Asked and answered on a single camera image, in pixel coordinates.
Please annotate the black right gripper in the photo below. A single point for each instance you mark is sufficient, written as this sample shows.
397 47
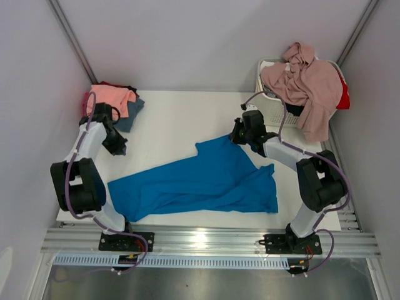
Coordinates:
234 136

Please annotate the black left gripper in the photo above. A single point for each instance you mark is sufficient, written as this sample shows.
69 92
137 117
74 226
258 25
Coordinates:
120 148

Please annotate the blue t shirt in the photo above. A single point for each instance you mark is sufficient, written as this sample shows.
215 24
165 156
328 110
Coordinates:
221 177

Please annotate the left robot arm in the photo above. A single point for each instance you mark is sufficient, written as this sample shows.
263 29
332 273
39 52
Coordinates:
79 188

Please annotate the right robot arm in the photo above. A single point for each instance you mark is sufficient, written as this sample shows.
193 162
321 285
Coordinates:
320 180

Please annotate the grey blue folded shirt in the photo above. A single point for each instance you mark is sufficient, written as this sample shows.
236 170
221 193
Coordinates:
125 124

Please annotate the white laundry basket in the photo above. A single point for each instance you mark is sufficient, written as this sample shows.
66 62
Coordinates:
272 108

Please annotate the grey garment in basket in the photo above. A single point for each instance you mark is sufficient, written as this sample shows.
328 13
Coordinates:
268 92

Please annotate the salmon pink folded shirt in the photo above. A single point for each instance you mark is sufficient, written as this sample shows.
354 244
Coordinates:
117 97

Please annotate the black folded shirt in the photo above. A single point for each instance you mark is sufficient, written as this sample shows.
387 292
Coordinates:
133 89

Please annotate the dusty pink shirt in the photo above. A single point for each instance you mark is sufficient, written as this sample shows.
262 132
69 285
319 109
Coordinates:
303 80

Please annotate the red shirt in basket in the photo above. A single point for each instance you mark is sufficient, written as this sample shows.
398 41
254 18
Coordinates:
344 103

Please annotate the left corner metal profile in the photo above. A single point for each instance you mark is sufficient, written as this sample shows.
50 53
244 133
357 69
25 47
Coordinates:
72 39

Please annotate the corner metal profile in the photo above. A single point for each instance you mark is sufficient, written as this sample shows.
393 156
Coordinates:
361 25
72 39

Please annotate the right corner metal profile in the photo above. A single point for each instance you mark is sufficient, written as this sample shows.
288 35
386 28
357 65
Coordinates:
361 25

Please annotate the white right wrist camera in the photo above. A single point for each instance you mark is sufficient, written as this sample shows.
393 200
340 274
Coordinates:
248 107

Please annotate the aluminium mounting rail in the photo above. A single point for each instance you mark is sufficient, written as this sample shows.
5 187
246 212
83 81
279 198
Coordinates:
202 241

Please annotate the white slotted cable duct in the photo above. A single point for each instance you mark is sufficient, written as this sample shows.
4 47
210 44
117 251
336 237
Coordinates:
152 261

